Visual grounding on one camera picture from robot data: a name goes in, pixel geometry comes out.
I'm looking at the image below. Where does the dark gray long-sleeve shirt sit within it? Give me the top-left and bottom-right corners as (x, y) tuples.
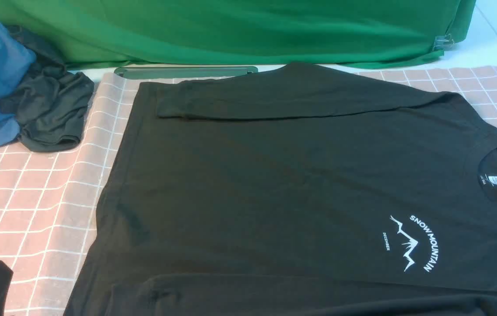
(64, 63), (497, 316)

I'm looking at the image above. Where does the pink checkered tablecloth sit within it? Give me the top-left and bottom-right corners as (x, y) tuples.
(0, 66), (497, 316)

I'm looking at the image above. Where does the dark gray crumpled garment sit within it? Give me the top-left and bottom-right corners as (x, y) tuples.
(0, 25), (95, 153)

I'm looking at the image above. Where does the green backdrop cloth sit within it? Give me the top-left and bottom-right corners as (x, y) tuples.
(0, 0), (476, 69)

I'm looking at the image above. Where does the clear binder clip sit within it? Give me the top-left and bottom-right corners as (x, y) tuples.
(432, 33), (455, 51)

